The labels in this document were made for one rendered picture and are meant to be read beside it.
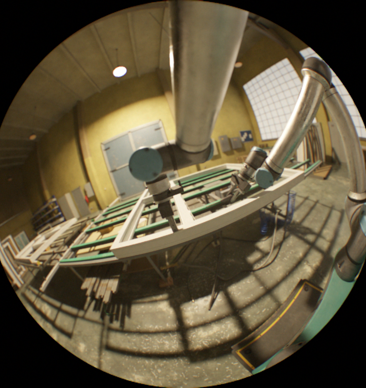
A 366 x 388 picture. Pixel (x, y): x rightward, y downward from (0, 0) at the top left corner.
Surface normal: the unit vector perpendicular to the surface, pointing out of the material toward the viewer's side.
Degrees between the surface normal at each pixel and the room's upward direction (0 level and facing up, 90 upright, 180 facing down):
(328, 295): 0
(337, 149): 90
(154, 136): 90
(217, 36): 149
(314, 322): 0
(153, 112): 90
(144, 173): 90
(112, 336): 0
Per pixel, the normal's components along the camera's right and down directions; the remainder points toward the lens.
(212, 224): 0.16, 0.25
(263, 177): -0.82, 0.44
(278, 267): -0.29, -0.91
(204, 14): -0.26, 0.95
